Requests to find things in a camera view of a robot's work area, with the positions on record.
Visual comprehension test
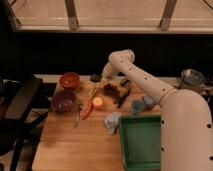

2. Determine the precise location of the black eraser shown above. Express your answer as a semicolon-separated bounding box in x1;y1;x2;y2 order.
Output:
90;74;102;83

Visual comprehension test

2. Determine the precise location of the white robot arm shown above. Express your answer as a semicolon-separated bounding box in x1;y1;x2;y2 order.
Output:
102;49;213;171

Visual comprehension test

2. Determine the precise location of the green plastic tray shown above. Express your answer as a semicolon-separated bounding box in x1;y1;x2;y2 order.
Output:
119;115;161;171

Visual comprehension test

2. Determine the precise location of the yellow banana toy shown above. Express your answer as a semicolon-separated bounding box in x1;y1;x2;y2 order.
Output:
89;86;98;99

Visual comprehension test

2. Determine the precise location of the orange yellow fruit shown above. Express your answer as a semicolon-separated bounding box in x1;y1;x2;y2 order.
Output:
92;97;104;109

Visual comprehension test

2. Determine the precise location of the small dark can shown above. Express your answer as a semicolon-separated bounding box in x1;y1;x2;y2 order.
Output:
120;78;130;87

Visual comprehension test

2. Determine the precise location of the red bowl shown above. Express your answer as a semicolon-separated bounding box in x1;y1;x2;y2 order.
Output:
59;72;80;89

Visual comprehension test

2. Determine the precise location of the red chili pepper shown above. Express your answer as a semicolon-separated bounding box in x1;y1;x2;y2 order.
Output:
82;99;93;120

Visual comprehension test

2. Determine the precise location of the crumpled blue cloth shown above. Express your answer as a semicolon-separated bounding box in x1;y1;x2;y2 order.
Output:
104;112;121;135

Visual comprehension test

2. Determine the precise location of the purple bowl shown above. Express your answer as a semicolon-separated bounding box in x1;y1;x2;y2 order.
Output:
51;90;76;112

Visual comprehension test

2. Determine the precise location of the blue cup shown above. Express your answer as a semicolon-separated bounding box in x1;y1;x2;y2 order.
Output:
131;100;145;115

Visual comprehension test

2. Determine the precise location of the metal bowl on shelf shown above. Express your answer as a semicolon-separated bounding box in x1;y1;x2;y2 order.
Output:
181;69;205;85

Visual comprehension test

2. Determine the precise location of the black chair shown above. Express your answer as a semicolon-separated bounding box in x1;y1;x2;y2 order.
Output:
0;77;48;171

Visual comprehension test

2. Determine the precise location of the black handled brush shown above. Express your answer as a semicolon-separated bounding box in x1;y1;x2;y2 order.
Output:
117;90;131;108

